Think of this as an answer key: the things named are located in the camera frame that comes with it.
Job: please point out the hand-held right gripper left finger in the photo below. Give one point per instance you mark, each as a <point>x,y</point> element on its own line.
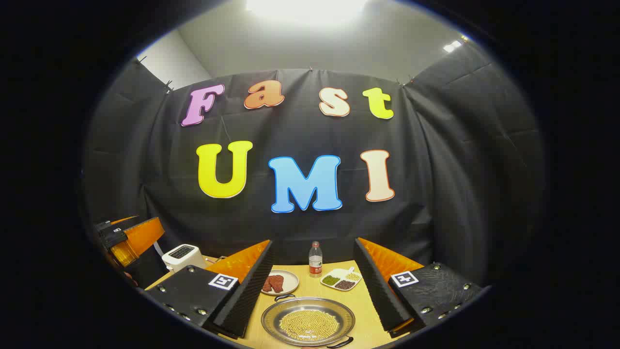
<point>244,300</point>

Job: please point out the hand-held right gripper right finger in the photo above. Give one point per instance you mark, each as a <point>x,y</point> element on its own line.
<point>380,295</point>

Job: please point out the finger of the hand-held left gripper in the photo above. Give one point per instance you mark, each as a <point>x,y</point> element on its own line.
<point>140,237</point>
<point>114,222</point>

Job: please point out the red meat slice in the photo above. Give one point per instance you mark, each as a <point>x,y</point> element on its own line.
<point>267,284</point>
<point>277,283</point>

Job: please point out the pile of pale yellow beans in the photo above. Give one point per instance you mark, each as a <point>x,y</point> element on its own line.
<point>353,277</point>

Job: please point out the pile of dark red beans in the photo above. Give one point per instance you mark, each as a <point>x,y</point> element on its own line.
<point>344,285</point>

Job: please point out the white divided dish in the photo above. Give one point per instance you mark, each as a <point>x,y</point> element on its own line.
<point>340,277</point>

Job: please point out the white toaster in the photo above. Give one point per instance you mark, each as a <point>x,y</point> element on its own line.
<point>181,257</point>

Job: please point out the round white plate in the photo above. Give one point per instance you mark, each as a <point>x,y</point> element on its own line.
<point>289,281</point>

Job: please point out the pile of green beans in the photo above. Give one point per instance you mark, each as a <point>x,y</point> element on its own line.
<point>330,280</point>

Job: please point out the pile of soybeans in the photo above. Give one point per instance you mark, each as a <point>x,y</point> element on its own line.
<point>308,325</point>

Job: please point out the clear plastic water bottle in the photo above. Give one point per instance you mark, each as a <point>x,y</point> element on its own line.
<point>315,264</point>

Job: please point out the black backdrop cloth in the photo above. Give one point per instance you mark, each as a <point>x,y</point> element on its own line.
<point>290,228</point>

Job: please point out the small ceiling light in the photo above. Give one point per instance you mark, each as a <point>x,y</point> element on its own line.
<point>452,46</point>

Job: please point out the large ceiling light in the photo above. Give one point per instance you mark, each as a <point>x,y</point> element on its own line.
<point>305,7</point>

